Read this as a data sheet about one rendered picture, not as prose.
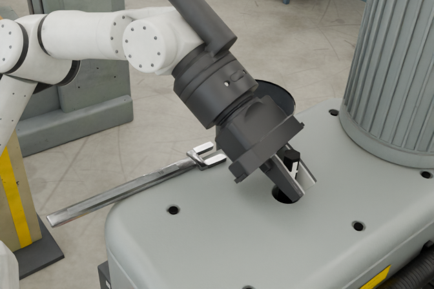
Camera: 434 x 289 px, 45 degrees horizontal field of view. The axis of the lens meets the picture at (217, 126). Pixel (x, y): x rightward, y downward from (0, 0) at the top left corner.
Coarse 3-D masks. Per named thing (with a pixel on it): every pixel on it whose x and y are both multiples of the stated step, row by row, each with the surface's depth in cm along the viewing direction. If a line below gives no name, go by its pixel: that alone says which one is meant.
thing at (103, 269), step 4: (100, 264) 148; (104, 264) 148; (100, 268) 147; (104, 268) 147; (108, 268) 147; (100, 272) 147; (104, 272) 146; (108, 272) 146; (100, 276) 149; (104, 276) 145; (108, 276) 145; (100, 280) 150; (104, 280) 147; (108, 280) 144; (100, 284) 152; (104, 284) 149; (108, 284) 145; (104, 288) 150; (108, 288) 146
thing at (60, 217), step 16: (208, 144) 73; (192, 160) 71; (208, 160) 71; (224, 160) 72; (144, 176) 68; (160, 176) 68; (112, 192) 65; (128, 192) 65; (64, 208) 63; (80, 208) 63; (96, 208) 63
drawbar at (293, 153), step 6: (288, 150) 64; (294, 150) 64; (288, 156) 63; (294, 156) 63; (288, 162) 63; (294, 162) 63; (288, 168) 64; (282, 192) 67; (282, 198) 67; (288, 198) 67
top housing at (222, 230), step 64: (320, 128) 79; (192, 192) 67; (256, 192) 67; (320, 192) 68; (384, 192) 69; (128, 256) 60; (192, 256) 59; (256, 256) 59; (320, 256) 60; (384, 256) 65
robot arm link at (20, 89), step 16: (0, 32) 75; (16, 32) 74; (0, 48) 75; (16, 48) 73; (0, 64) 74; (16, 64) 74; (80, 64) 84; (0, 80) 78; (16, 80) 79; (32, 80) 83; (0, 96) 79; (16, 96) 81; (0, 112) 80; (16, 112) 83; (0, 128) 82; (0, 144) 84
